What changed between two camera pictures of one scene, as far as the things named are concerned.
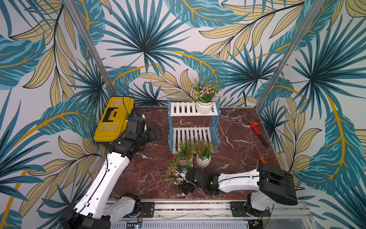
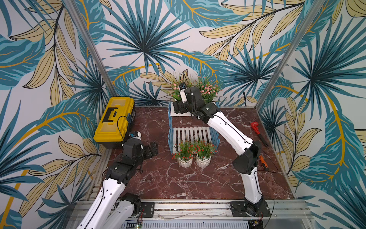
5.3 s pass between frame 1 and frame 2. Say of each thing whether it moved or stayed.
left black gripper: moved
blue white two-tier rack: stayed
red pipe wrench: stayed
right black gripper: moved
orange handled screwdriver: stayed
